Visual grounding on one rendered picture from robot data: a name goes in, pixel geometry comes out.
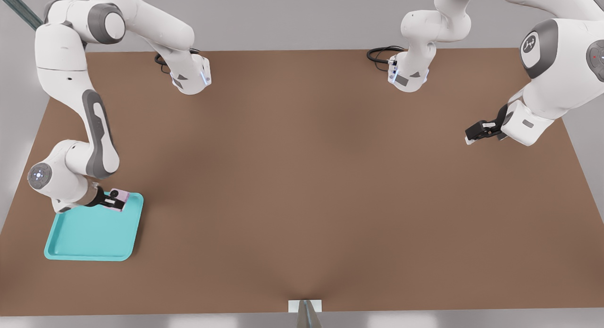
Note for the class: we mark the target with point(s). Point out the silver frame post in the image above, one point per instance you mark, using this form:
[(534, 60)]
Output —
[(21, 9), (307, 316)]

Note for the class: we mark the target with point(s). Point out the pale blue-green tray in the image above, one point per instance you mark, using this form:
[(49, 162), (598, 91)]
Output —
[(89, 236)]

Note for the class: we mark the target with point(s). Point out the small pale lilac phone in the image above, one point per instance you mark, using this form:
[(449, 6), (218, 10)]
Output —
[(122, 195)]

